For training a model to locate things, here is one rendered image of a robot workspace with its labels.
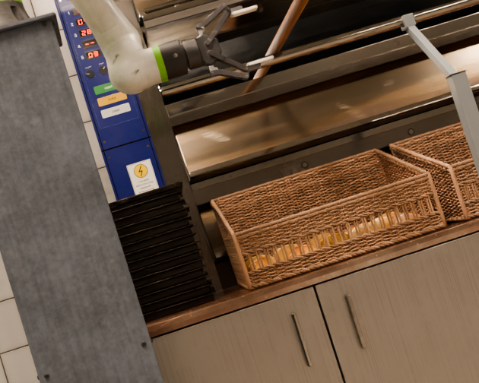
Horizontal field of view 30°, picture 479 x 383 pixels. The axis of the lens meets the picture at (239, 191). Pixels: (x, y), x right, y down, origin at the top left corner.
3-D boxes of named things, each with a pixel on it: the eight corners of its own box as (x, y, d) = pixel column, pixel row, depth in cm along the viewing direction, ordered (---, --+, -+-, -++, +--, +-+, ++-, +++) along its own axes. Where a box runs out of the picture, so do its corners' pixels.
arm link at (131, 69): (118, 108, 228) (108, 75, 220) (109, 78, 236) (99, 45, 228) (172, 92, 229) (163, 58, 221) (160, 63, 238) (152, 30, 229)
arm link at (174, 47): (168, 76, 223) (157, 40, 224) (168, 84, 235) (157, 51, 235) (191, 68, 224) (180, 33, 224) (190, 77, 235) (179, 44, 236)
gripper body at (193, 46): (179, 44, 233) (214, 33, 234) (189, 75, 233) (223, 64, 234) (179, 37, 226) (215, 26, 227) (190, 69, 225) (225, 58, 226)
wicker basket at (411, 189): (234, 285, 280) (207, 200, 281) (404, 230, 285) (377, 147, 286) (247, 292, 231) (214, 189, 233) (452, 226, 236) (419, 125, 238)
